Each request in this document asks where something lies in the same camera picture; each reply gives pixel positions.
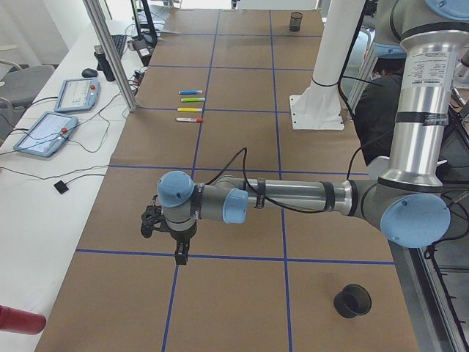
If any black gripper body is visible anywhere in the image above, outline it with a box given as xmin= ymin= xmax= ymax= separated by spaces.
xmin=171 ymin=230 xmax=194 ymax=251

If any red marker pen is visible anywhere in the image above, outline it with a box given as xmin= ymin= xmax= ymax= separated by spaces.
xmin=175 ymin=117 xmax=203 ymax=123

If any blue marker pen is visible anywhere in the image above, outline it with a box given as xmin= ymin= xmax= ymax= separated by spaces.
xmin=179 ymin=89 xmax=203 ymax=95

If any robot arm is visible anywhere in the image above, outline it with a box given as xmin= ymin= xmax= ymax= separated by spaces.
xmin=141 ymin=1 xmax=468 ymax=265

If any yellow marker pen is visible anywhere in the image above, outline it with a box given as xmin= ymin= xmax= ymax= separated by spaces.
xmin=177 ymin=107 xmax=203 ymax=112

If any small black square sensor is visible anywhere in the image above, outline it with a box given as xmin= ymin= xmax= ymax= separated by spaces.
xmin=53 ymin=180 xmax=69 ymax=194

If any green marker pen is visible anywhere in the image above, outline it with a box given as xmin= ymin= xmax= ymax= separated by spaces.
xmin=180 ymin=98 xmax=206 ymax=103

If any lower teach pendant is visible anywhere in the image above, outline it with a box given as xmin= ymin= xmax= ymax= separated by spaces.
xmin=13 ymin=111 xmax=78 ymax=158

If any teach pendant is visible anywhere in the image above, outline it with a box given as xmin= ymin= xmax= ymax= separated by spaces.
xmin=54 ymin=77 xmax=100 ymax=113
xmin=13 ymin=111 xmax=78 ymax=158

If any near black mesh cup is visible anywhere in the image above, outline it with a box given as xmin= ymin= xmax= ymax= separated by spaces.
xmin=333 ymin=283 xmax=372 ymax=318

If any black mesh cup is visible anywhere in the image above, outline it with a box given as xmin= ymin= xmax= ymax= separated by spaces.
xmin=333 ymin=283 xmax=372 ymax=318
xmin=289 ymin=12 xmax=303 ymax=32

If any upper teach pendant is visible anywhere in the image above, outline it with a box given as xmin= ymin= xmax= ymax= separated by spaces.
xmin=54 ymin=77 xmax=100 ymax=113

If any red water bottle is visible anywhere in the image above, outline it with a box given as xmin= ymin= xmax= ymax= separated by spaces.
xmin=1 ymin=306 xmax=46 ymax=335

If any black computer mouse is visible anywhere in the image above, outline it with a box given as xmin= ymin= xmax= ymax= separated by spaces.
xmin=81 ymin=68 xmax=98 ymax=78

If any black water bottle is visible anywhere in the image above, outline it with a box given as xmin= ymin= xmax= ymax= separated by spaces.
xmin=94 ymin=45 xmax=116 ymax=81

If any black monitor stand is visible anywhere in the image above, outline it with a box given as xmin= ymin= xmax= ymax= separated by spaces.
xmin=131 ymin=0 xmax=162 ymax=67

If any black keyboard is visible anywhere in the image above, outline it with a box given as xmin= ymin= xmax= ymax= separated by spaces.
xmin=111 ymin=34 xmax=128 ymax=57

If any grey office chair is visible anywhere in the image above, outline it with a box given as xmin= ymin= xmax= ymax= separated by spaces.
xmin=1 ymin=60 xmax=55 ymax=109

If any seated person in black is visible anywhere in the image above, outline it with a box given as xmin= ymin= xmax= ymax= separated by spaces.
xmin=353 ymin=58 xmax=405 ymax=164

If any far black mesh cup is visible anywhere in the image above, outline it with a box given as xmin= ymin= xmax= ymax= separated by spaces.
xmin=289 ymin=12 xmax=303 ymax=32

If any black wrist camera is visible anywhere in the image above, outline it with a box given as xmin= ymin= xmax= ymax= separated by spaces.
xmin=141 ymin=205 xmax=165 ymax=238

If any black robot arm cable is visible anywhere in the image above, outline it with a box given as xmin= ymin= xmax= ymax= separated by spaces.
xmin=204 ymin=147 xmax=330 ymax=214

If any white camera pole base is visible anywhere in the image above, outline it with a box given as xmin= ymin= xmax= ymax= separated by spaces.
xmin=289 ymin=0 xmax=366 ymax=131

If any aluminium frame post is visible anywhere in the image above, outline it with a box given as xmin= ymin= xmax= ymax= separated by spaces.
xmin=83 ymin=0 xmax=136 ymax=112

